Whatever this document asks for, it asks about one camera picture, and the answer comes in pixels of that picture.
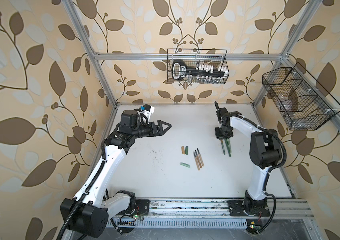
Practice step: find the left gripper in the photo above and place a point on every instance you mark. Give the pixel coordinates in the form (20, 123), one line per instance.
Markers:
(159, 132)

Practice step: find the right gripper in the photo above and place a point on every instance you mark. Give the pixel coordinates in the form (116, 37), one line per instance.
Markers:
(218, 135)

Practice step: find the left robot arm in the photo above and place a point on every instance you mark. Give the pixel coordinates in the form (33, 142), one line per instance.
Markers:
(91, 209)

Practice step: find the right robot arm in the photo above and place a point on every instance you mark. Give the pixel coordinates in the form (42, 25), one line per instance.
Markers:
(267, 153)

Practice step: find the light green cap lower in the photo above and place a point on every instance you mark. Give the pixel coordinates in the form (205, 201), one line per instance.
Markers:
(185, 165)

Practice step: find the black socket tool set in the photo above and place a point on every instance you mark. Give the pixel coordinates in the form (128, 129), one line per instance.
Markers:
(180, 70)

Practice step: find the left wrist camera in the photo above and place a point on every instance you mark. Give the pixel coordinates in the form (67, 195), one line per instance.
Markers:
(147, 110)

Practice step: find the back wire basket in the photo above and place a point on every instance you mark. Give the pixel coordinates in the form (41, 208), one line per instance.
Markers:
(216, 57)

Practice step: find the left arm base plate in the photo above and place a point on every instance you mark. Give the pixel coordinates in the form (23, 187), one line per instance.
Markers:
(140, 208)

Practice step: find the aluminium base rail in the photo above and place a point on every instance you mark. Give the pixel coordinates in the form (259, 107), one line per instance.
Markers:
(177, 209)

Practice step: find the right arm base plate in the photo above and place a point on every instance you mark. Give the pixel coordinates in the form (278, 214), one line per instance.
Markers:
(249, 208)

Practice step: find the side wire basket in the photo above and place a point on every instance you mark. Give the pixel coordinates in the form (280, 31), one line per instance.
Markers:
(304, 103)

